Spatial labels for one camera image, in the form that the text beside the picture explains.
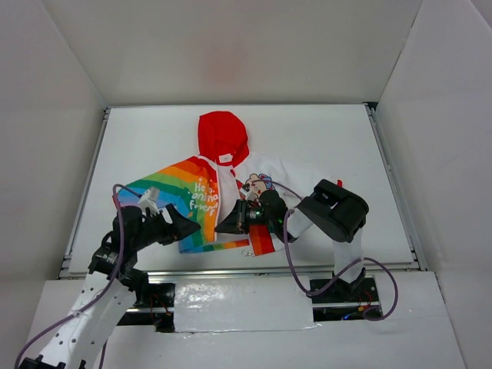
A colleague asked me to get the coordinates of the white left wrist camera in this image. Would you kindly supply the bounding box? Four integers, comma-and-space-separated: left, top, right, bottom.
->
137, 187, 160, 217

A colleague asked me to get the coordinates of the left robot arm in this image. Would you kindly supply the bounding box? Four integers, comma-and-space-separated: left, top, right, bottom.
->
14, 204, 201, 368

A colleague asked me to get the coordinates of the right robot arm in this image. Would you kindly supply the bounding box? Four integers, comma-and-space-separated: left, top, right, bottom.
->
215, 179, 369, 301

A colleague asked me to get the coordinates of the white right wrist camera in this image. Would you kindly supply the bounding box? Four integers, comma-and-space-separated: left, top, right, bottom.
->
239, 180, 259, 202

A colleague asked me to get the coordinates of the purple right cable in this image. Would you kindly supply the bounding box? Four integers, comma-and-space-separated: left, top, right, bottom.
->
258, 173, 399, 322

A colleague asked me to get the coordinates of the white foil-covered plate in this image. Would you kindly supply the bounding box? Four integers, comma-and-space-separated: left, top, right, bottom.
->
174, 277, 315, 333

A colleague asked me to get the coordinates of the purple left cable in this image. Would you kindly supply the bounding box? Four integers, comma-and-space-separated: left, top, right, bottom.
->
14, 184, 149, 369

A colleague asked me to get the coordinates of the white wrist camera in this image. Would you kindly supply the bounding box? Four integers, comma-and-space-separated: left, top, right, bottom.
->
239, 180, 259, 202
137, 187, 160, 217

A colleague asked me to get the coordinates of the aluminium table frame rail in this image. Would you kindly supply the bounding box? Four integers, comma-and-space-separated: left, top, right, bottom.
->
57, 264, 428, 278

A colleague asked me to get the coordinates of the rainbow and white hooded jacket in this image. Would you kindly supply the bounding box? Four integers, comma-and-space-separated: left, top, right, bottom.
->
118, 111, 325, 256

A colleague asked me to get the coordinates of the purple cable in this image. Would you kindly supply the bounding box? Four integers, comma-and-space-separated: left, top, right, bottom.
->
14, 184, 149, 369
258, 173, 399, 322

